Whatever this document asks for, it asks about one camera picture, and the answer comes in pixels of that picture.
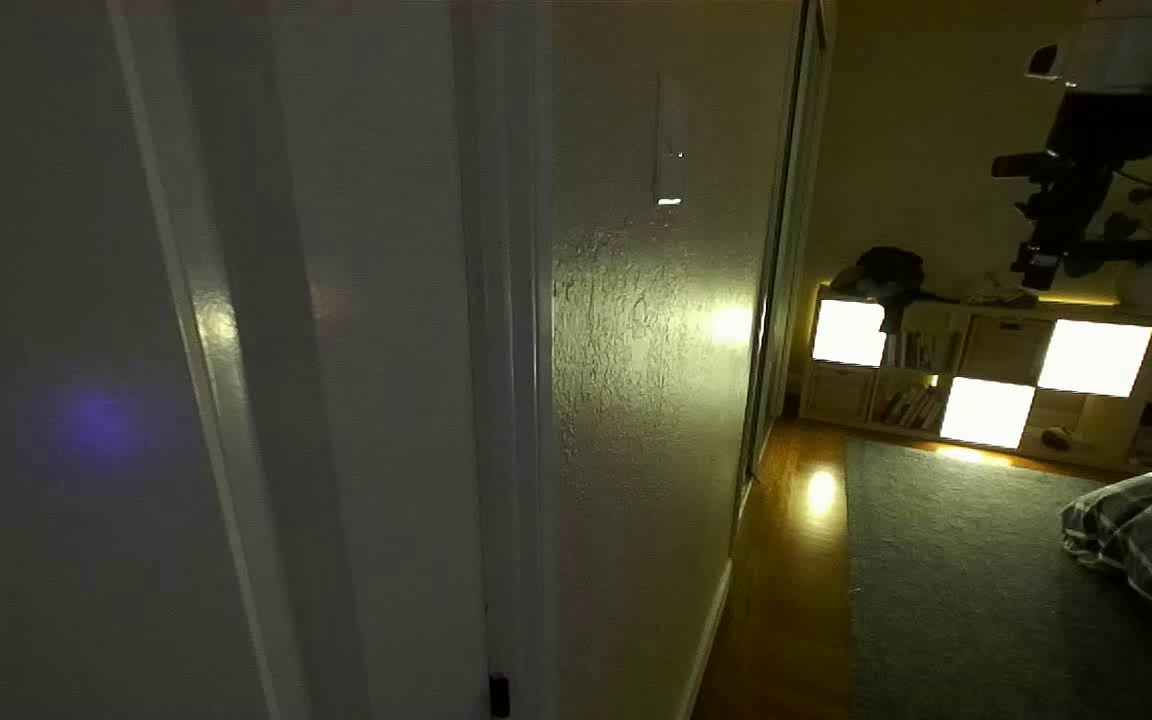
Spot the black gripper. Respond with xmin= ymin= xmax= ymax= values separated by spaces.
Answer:
xmin=993 ymin=84 xmax=1152 ymax=291

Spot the glowing white shelf panel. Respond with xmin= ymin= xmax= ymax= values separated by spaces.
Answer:
xmin=1033 ymin=317 xmax=1152 ymax=400
xmin=810 ymin=298 xmax=893 ymax=372
xmin=938 ymin=372 xmax=1041 ymax=453

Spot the white cube shelf unit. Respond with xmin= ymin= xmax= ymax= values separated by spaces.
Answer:
xmin=798 ymin=277 xmax=1152 ymax=481

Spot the dark bag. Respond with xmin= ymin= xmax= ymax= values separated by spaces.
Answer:
xmin=830 ymin=246 xmax=938 ymax=337

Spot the dark grey rug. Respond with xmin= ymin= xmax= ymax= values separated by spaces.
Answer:
xmin=846 ymin=436 xmax=1152 ymax=720

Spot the white baseboard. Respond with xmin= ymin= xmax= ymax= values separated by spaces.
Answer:
xmin=671 ymin=556 xmax=740 ymax=720

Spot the white door trim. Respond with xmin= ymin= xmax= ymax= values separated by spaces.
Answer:
xmin=453 ymin=0 xmax=566 ymax=720

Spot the closet door frame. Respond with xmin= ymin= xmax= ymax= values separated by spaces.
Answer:
xmin=732 ymin=0 xmax=839 ymax=530

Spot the white door frame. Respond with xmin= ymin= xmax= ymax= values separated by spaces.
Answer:
xmin=105 ymin=0 xmax=316 ymax=720

